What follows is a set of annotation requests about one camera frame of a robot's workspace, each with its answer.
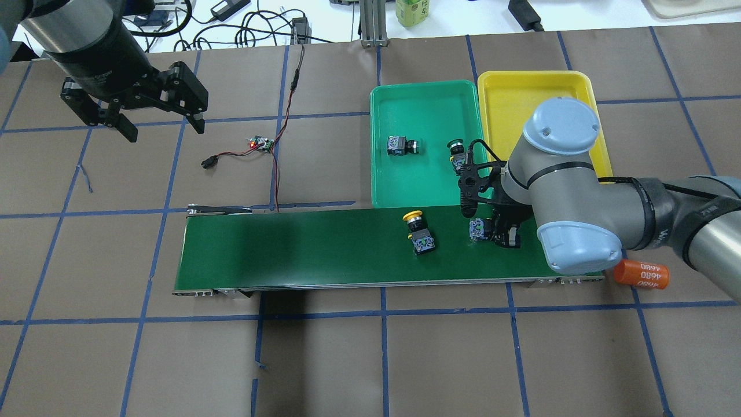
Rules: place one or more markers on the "green push button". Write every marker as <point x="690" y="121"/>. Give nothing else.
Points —
<point x="401" y="146"/>
<point x="458" y="156"/>

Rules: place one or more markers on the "beige serving tray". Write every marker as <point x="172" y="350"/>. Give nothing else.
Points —
<point x="677" y="9"/>

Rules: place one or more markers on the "aluminium frame post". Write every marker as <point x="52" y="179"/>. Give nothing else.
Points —
<point x="373" y="24"/>

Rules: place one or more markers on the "orange cylinder marked 4680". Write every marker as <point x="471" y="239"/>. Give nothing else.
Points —
<point x="641" y="274"/>

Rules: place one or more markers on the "yellow push button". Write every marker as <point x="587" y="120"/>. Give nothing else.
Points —
<point x="419" y="234"/>
<point x="481" y="229"/>

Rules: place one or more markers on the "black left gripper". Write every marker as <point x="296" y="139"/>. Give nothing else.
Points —
<point x="111" y="70"/>

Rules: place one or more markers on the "green conveyor belt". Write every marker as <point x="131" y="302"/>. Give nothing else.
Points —
<point x="222" y="253"/>

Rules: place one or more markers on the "green plastic tray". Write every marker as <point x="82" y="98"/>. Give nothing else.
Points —
<point x="434" y="113"/>

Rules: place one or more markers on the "yellow plastic tray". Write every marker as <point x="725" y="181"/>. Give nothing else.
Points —
<point x="508" y="98"/>

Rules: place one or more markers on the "small motor controller board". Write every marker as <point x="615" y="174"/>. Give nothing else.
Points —
<point x="261" y="144"/>

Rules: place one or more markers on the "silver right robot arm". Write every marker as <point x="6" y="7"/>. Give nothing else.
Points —
<point x="584" y="222"/>

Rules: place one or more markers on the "green tea bottle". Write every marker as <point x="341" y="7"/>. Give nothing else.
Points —
<point x="411" y="13"/>

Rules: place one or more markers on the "black power adapter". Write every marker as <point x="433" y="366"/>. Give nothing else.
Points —
<point x="225" y="9"/>

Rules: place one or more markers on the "black power connector plug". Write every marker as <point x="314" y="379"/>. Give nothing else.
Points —
<point x="210" y="162"/>

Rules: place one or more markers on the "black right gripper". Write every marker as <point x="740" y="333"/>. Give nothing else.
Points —
<point x="505" y="229"/>

